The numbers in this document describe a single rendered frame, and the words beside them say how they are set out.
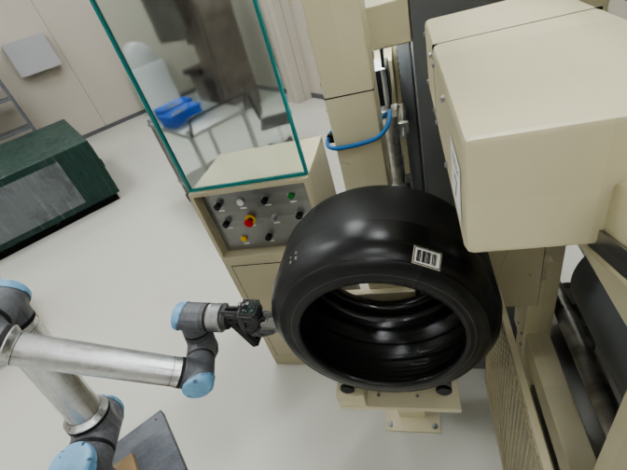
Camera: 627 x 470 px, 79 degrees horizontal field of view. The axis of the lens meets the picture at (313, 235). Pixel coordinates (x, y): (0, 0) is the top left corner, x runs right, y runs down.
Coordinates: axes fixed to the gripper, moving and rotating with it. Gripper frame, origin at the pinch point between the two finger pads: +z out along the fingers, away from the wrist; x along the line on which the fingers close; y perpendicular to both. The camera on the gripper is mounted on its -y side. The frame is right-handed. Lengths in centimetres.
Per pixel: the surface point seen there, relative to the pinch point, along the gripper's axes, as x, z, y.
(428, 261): -11, 38, 37
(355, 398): -9.5, 19.9, -22.1
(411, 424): 24, 40, -105
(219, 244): 61, -51, -19
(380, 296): 25.0, 26.6, -13.1
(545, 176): -34, 46, 70
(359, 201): 5.9, 23.5, 40.4
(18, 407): 24, -225, -138
